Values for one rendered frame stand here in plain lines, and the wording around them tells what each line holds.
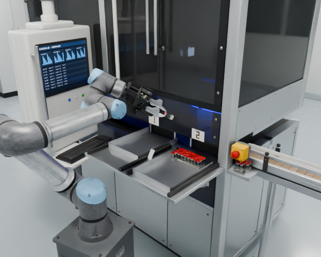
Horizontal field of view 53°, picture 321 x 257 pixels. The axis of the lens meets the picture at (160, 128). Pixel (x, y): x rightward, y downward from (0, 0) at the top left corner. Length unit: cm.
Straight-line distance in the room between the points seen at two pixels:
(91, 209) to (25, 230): 158
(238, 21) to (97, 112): 75
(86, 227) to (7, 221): 169
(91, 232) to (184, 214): 85
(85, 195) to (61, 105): 92
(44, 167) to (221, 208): 102
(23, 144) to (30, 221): 192
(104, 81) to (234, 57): 61
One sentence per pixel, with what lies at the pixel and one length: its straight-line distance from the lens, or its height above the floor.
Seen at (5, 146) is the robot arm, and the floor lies 130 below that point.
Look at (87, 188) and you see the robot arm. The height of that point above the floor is 102.
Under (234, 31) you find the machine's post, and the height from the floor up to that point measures 158.
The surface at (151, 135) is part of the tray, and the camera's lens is 210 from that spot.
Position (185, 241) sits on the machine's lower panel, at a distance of 224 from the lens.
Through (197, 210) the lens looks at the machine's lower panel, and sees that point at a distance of 202.
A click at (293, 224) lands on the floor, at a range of 296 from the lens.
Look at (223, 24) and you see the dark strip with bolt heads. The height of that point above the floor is 161.
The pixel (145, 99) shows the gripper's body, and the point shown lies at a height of 132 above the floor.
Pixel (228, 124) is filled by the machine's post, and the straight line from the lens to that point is 165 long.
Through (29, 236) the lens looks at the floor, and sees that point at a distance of 282.
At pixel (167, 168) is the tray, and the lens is 172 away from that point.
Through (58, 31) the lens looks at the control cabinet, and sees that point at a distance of 206.
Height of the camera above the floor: 173
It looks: 23 degrees down
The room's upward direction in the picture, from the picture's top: straight up
